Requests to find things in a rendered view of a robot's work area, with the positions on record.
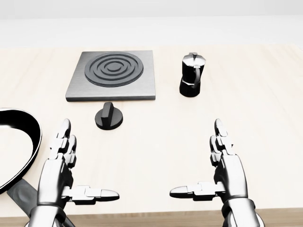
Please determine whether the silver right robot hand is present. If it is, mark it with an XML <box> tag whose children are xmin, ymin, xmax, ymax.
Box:
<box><xmin>169</xmin><ymin>118</ymin><xmax>249</xmax><ymax>206</ymax></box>

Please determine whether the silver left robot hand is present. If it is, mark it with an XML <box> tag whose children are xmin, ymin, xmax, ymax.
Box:
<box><xmin>37</xmin><ymin>118</ymin><xmax>120</xmax><ymax>207</ymax></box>

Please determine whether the round black stove knob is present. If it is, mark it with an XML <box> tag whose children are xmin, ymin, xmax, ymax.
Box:
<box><xmin>95</xmin><ymin>102</ymin><xmax>125</xmax><ymax>131</ymax></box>

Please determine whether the flat dark stove plate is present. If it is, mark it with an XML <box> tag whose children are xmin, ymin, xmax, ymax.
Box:
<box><xmin>65</xmin><ymin>50</ymin><xmax>157</xmax><ymax>103</ymax></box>

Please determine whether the black frying pan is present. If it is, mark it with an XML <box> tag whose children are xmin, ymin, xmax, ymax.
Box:
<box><xmin>0</xmin><ymin>108</ymin><xmax>76</xmax><ymax>227</ymax></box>

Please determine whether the black moka pot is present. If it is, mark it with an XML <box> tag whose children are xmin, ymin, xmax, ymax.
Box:
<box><xmin>179</xmin><ymin>52</ymin><xmax>205</xmax><ymax>97</ymax></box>

